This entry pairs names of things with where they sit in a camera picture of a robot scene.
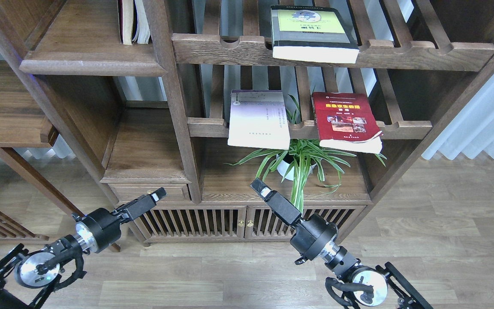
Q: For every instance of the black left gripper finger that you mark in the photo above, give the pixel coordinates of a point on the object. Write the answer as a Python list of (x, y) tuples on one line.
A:
[(155, 196)]

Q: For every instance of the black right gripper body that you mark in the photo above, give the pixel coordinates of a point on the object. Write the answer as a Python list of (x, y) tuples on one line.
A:
[(313, 238)]

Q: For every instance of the white and purple book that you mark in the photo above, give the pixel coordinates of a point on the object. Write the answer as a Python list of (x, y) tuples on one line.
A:
[(258, 119)]

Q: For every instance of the white curtain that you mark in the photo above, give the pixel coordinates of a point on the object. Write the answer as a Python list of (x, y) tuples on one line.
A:
[(472, 131)]

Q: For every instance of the white plant pot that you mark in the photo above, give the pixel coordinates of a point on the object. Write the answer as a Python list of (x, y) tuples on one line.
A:
[(286, 169)]

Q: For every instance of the green spider plant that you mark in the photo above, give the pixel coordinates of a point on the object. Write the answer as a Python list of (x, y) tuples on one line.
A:
[(307, 153)]

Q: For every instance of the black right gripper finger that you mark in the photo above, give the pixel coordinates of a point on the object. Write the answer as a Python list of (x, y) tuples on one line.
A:
[(261, 189)]

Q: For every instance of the brass cabinet door knobs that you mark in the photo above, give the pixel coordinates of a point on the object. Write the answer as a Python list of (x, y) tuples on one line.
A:
[(243, 223)]

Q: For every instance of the dark wooden bookshelf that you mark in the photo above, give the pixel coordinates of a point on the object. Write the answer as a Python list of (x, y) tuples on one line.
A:
[(143, 116)]

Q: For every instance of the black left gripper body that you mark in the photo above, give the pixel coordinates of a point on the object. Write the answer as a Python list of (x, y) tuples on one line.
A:
[(101, 228)]

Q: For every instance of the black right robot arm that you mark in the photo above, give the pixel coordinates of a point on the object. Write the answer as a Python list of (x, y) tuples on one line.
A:
[(353, 284)]

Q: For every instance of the red book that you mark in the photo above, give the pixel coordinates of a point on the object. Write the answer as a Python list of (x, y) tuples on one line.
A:
[(345, 122)]

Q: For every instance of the upright cream books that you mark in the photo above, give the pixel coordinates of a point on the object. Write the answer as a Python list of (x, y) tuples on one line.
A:
[(133, 22)]

